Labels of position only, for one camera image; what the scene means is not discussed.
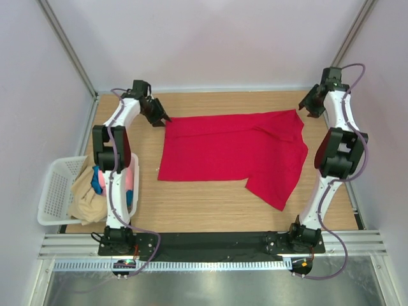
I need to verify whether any red polo shirt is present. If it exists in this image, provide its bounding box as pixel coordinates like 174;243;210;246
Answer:
158;110;308;211

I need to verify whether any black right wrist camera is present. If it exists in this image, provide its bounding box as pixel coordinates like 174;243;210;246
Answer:
321;67;342;85

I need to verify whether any beige t shirt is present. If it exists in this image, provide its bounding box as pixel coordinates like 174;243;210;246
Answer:
68;156;107;226

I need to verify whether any white slotted cable duct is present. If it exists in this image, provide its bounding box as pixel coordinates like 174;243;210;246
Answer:
54;259;292;272

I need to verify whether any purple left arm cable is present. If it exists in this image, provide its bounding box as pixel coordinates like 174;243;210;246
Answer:
106;87;163;284

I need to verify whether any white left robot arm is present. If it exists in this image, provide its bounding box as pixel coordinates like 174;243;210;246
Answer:
92;80;171;256

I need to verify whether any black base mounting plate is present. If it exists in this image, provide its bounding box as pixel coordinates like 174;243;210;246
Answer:
91;229;325;263

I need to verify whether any blue t shirt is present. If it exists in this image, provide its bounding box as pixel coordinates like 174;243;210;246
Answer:
91;167;133;208

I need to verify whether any aluminium frame rail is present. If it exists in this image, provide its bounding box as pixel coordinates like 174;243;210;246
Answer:
38;230;387;259

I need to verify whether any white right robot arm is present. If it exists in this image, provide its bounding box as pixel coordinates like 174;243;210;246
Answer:
288;67;368;252

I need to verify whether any left aluminium corner post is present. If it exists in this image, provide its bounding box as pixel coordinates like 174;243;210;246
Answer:
38;0;99;96

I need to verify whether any pink t shirt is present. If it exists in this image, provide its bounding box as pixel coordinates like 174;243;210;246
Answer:
92;166;134;196

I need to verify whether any white plastic laundry basket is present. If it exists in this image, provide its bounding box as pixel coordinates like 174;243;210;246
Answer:
37;154;139;228

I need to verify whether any right aluminium corner post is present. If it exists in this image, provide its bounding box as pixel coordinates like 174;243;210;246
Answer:
330;0;378;66

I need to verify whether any aluminium corner post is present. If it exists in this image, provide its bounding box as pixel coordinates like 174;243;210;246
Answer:
38;0;99;96
330;0;378;66

